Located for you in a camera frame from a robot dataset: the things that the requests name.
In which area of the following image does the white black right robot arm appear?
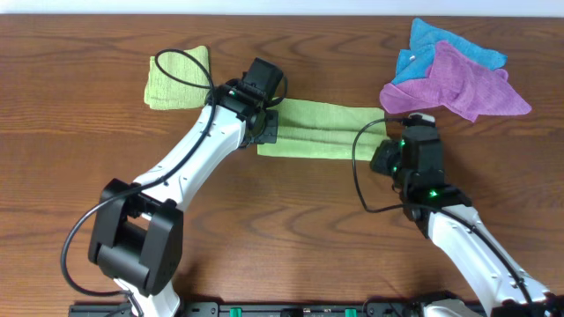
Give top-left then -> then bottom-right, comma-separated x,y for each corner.
371,126 -> 563,316

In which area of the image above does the folded green cloth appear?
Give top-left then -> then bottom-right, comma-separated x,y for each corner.
144,46 -> 211,110

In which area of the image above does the green microfiber cloth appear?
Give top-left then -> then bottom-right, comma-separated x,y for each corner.
257,99 -> 387,161

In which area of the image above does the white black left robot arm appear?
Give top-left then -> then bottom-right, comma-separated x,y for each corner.
88,58 -> 287,316

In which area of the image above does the blue microfiber cloth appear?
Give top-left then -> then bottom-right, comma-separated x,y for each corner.
391,18 -> 508,85

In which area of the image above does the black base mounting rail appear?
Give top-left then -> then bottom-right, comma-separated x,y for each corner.
67,302 -> 424,317

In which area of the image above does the purple microfiber cloth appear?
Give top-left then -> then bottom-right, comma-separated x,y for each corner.
380,41 -> 531,122

